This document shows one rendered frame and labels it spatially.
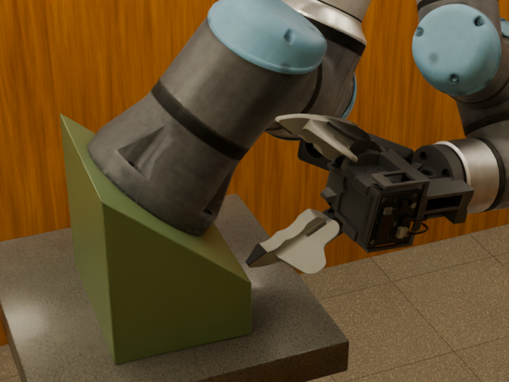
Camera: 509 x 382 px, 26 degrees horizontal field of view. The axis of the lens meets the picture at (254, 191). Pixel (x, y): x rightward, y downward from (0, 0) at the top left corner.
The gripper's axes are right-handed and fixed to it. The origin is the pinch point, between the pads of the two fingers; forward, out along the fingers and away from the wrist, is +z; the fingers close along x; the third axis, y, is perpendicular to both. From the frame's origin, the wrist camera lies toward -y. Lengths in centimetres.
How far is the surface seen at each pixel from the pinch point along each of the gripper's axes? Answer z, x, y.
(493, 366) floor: -122, 99, -65
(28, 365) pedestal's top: 16.0, 23.6, -9.6
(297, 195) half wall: -97, 82, -120
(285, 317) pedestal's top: -9.9, 18.8, -4.0
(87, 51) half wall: -41, 44, -129
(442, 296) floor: -128, 99, -93
